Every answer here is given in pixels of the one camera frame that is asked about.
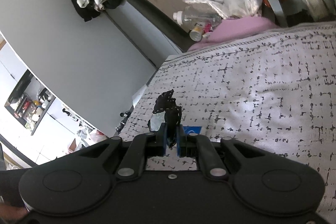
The patterned white bed cover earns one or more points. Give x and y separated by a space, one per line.
275 91

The grey door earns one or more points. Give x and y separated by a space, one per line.
154 34

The pink pillow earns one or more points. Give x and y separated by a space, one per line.
234 29

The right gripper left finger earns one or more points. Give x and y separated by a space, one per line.
136 152

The kitchen shelf with items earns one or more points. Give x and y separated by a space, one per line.
29 102

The white red plastic bag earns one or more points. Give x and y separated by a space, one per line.
92 137

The clear plastic bottle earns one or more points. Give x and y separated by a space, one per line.
190 16

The black stitched plush patch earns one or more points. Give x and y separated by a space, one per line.
168 112

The white crumpled pillow bag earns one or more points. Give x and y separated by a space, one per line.
227 8

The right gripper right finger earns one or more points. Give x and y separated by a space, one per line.
200 148

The person's left hand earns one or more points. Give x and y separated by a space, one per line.
12 213

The paper cup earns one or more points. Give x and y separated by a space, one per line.
196 34

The blue tissue pack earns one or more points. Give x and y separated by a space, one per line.
192 130

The white square box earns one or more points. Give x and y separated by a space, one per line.
137 96

